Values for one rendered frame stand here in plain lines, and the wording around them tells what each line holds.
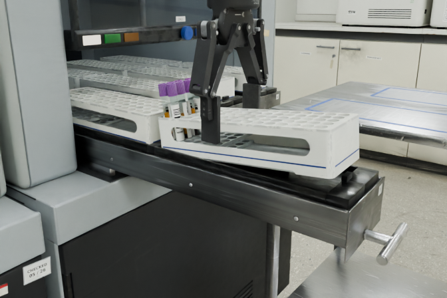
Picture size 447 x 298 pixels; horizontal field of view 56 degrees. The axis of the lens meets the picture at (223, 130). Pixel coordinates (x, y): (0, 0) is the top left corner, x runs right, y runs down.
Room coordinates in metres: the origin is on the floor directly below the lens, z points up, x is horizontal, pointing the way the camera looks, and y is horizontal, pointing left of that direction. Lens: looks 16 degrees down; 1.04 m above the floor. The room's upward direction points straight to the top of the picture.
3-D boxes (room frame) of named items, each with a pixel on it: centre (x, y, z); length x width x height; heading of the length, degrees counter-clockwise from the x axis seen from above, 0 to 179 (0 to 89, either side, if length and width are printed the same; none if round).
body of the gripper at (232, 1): (0.63, -0.01, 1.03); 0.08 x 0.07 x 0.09; 143
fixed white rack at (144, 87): (0.99, 0.21, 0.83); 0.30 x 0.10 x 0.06; 53
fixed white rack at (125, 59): (1.42, 0.28, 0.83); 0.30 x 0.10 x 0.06; 53
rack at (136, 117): (0.80, 0.21, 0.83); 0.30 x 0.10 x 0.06; 53
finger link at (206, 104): (0.57, 0.03, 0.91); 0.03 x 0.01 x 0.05; 143
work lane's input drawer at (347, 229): (0.69, 0.07, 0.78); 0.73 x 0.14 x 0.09; 53
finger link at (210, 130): (0.59, 0.02, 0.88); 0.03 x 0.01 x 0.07; 53
